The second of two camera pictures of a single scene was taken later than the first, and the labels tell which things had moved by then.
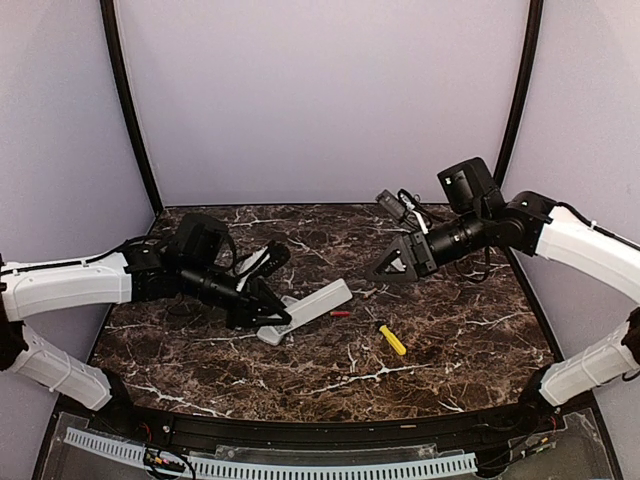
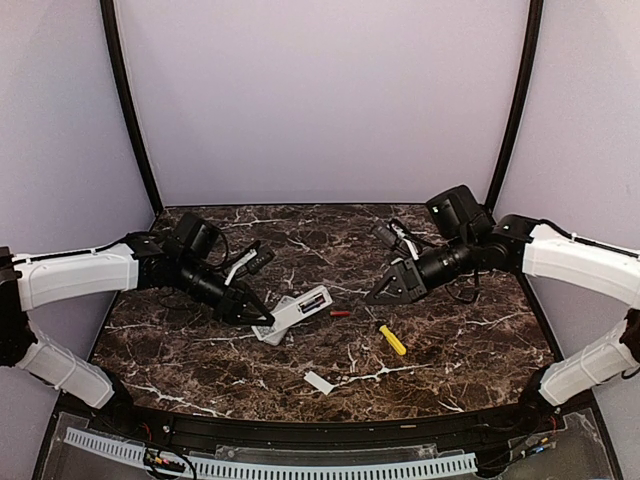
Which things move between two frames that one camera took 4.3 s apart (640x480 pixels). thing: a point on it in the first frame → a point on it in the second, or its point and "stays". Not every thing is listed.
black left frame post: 110,39 stays
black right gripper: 422,256 → 409,278
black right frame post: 536,16 stays
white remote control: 318,303 → 277,338
